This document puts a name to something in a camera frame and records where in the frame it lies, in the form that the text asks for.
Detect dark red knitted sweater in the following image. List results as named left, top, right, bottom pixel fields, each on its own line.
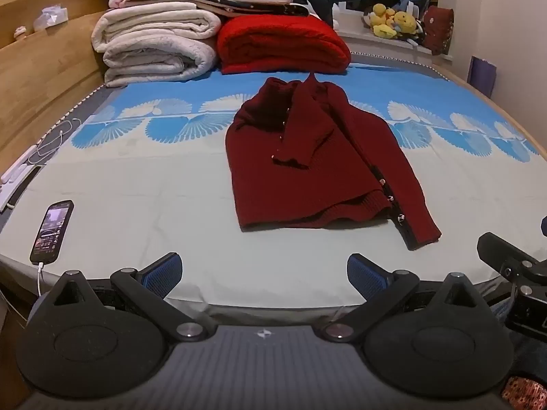
left=225, top=72, right=442, bottom=251

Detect person's patterned clothing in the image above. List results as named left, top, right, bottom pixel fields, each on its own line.
left=501, top=375, right=547, bottom=410

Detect clear tissue pack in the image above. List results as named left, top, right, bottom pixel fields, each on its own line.
left=33, top=4, right=70, bottom=31

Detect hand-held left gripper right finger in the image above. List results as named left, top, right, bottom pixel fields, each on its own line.
left=321, top=253, right=475, bottom=343

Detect black smartphone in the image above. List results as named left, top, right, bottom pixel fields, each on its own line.
left=29, top=199, right=75, bottom=265

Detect folded red knitted blanket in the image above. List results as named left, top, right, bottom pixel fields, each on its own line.
left=216, top=14, right=352, bottom=75

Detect folded white fleece blanket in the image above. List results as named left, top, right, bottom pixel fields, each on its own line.
left=91, top=2, right=221, bottom=89

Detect white power strip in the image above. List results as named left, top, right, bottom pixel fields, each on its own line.
left=0, top=145, right=43, bottom=213

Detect dark red patterned cushion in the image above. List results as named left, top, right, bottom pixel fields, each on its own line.
left=422, top=5, right=456, bottom=56

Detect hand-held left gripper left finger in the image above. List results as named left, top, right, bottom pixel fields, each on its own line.
left=53, top=252, right=207, bottom=343

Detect purple paper bag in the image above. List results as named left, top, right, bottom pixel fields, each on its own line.
left=467, top=55, right=499, bottom=97

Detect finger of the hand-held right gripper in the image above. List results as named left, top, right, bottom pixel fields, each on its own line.
left=477, top=232, right=547, bottom=283

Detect yellow plush toy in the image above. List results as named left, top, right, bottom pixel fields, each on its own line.
left=363, top=3, right=397, bottom=38
left=392, top=10, right=419, bottom=37

